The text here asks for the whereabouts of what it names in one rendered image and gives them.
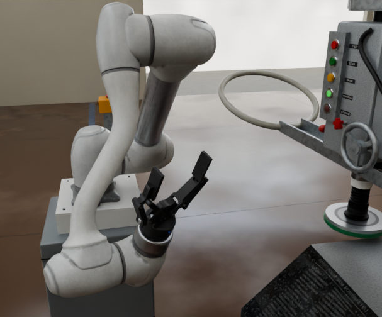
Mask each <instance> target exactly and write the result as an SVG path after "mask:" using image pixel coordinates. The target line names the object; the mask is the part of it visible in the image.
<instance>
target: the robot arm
mask: <svg viewBox="0 0 382 317"><path fill-rule="evenodd" d="M215 50H216V35H215V31H214V29H213V27H212V26H211V25H209V24H208V23H207V22H206V21H204V20H202V19H199V18H197V17H194V16H190V15H185V14H153V15H141V14H134V12H133V9H132V8H131V7H129V6H128V5H127V4H123V3H120V2H114V3H109V4H107V5H105V6H103V8H102V10H101V13H100V16H99V21H98V26H97V30H96V52H97V58H98V64H99V68H100V72H101V77H102V80H103V84H104V87H105V89H106V93H107V95H108V99H109V102H110V106H111V110H112V115H113V124H112V128H111V132H110V131H109V130H107V129H106V128H104V127H102V126H98V125H92V126H86V127H83V128H81V129H80V130H79V131H78V132H77V134H76V135H75V137H74V140H73V143H72V149H71V167H72V175H73V179H74V183H73V184H72V185H71V189H72V192H73V200H72V202H71V203H72V206H73V208H72V214H71V219H70V233H69V237H68V239H67V240H66V241H65V243H64V244H63V245H62V247H63V248H62V251H61V252H60V253H58V254H56V255H54V256H53V257H52V258H51V259H50V260H49V261H48V262H47V263H46V265H45V268H44V270H43V274H44V278H45V282H46V284H47V287H48V289H49V291H50V292H51V293H52V294H55V295H58V296H61V297H64V298H76V297H81V296H87V295H91V294H96V293H99V292H103V291H106V290H108V289H111V288H112V287H115V286H118V285H120V284H128V285H129V286H132V287H143V286H146V285H147V284H149V283H150V282H151V281H153V279H154V278H155V277H156V276H157V274H158V273H159V271H160V270H161V268H162V266H163V264H164V261H165V259H166V255H167V249H168V247H169V244H170V242H171V240H172V238H173V229H174V227H175V224H176V217H175V214H176V213H177V211H178V210H179V208H182V209H183V210H185V209H187V207H188V206H189V204H190V202H191V201H192V200H193V199H194V197H195V196H196V195H197V193H199V192H200V190H201V189H202V188H203V186H204V185H205V184H206V183H207V182H208V180H209V179H208V178H207V177H206V176H205V174H206V172H207V170H208V167H209V166H210V164H211V161H212V160H213V159H212V158H211V157H210V156H209V155H208V154H207V153H206V152H205V151H204V150H203V151H202V152H201V153H200V156H199V158H198V160H197V163H196V165H195V166H194V169H193V171H192V174H193V176H192V177H191V178H190V179H189V180H188V181H187V182H186V183H185V184H184V185H183V186H182V187H181V188H180V189H179V190H178V191H177V192H173V193H172V194H171V195H170V196H169V197H168V198H167V199H165V200H161V201H159V202H158V203H157V204H156V203H154V202H153V201H154V200H155V199H156V197H157V194H158V192H159V189H160V187H161V184H162V181H163V179H164V174H163V173H162V172H161V171H160V170H159V169H161V168H163V167H165V166H166V165H168V164H169V163H170V162H171V160H172V159H173V156H174V145H173V142H172V140H171V139H170V137H169V136H167V135H166V134H165V133H164V132H163V130H164V127H165V124H166V121H167V118H168V115H169V113H170V110H171V107H172V104H173V102H174V99H175V97H176V94H177V91H178V89H179V85H180V83H181V81H182V80H183V79H185V78H186V77H187V76H188V75H189V74H190V73H191V72H192V71H193V70H194V69H195V68H197V66H198V65H203V64H205V63H207V62H208V61H209V60H210V59H211V58H212V57H213V55H214V53H215ZM141 67H149V69H150V70H149V75H148V78H147V83H146V86H145V90H144V94H143V98H142V103H141V106H140V110H139V89H140V68H141ZM138 112H139V113H138ZM144 172H151V173H150V176H149V179H148V181H147V184H146V185H145V188H144V190H143V193H141V194H140V197H138V198H137V197H134V198H133V199H132V203H133V206H134V208H135V212H136V214H137V217H136V221H137V223H138V225H137V228H136V230H135V232H134V234H133V235H130V236H129V237H127V238H125V239H123V240H120V241H118V242H114V243H108V241H107V237H106V236H104V235H102V234H101V233H100V232H99V230H98V228H97V226H96V210H97V207H99V206H100V204H101V203H107V202H118V201H120V196H119V195H118V193H117V191H116V187H115V185H116V181H114V178H115V177H117V176H119V175H122V174H139V173H144ZM174 197H175V198H176V199H177V200H178V202H176V201H175V200H174V199H173V198H174ZM145 203H146V205H147V206H148V207H150V208H149V209H148V210H147V211H146V212H145V210H144V206H143V205H144V204H145Z"/></svg>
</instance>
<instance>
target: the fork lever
mask: <svg viewBox="0 0 382 317"><path fill-rule="evenodd" d="M301 122H302V123H303V128H300V129H298V128H296V127H294V126H293V125H291V124H289V123H287V122H285V121H283V120H279V124H280V125H281V129H280V130H279V131H280V132H281V133H283V134H285V135H286V136H288V137H290V138H292V139H294V140H296V141H297V142H299V143H301V144H303V145H304V146H306V147H308V148H310V149H312V150H314V151H315V152H317V153H319V154H320V155H323V156H324V157H326V158H328V159H330V160H331V161H333V162H335V163H336V164H339V165H341V166H342V167H344V168H346V169H347V170H349V171H351V172H353V173H355V174H357V175H358V176H360V177H362V178H363V179H366V180H367V181H369V182H371V183H373V184H374V185H376V186H378V187H380V188H382V170H379V169H377V168H376V167H373V168H372V169H371V170H369V171H367V172H363V173H360V172H355V171H353V170H351V169H350V168H349V167H348V166H347V165H346V164H345V162H344V160H343V158H342V156H341V155H340V154H338V153H336V152H333V151H331V150H329V149H327V148H325V147H324V146H323V138H324V133H321V132H320V131H319V129H318V128H319V126H320V125H318V124H316V123H313V122H311V121H309V120H306V119H304V118H301Z"/></svg>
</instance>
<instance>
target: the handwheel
mask: <svg viewBox="0 0 382 317"><path fill-rule="evenodd" d="M355 128H360V129H362V130H364V131H365V132H366V133H367V134H368V136H369V138H370V141H367V142H365V141H364V140H356V139H355V138H354V136H353V135H352V134H351V132H350V131H351V130H353V129H355ZM347 138H348V139H349V141H350V142H351V144H350V151H351V153H352V154H353V155H354V163H352V162H351V160H350V158H349V156H348V154H347V150H346V140H347ZM371 149H372V155H371V159H370V161H369V162H368V163H367V164H366V165H365V166H363V167H359V159H360V155H362V154H365V153H366V151H367V150H371ZM340 152H341V156H342V158H343V160H344V162H345V164H346V165H347V166H348V167H349V168H350V169H351V170H353V171H355V172H360V173H363V172H367V171H369V170H371V169H372V168H373V167H374V165H375V164H376V162H377V160H378V156H379V143H378V139H377V137H376V134H375V133H374V131H373V130H372V129H371V128H370V127H369V126H368V125H367V124H365V123H361V122H354V123H351V124H349V125H348V126H346V128H345V129H344V131H343V132H342V135H341V138H340Z"/></svg>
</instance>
